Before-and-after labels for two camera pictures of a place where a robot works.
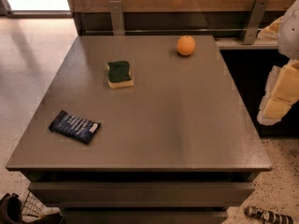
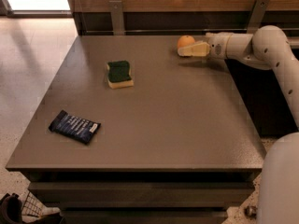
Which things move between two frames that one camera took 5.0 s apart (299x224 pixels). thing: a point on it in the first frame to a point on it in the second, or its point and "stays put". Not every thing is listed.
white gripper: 290,32 to 219,46
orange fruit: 186,45 stays put
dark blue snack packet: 77,128 stays put
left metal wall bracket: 117,17 stays put
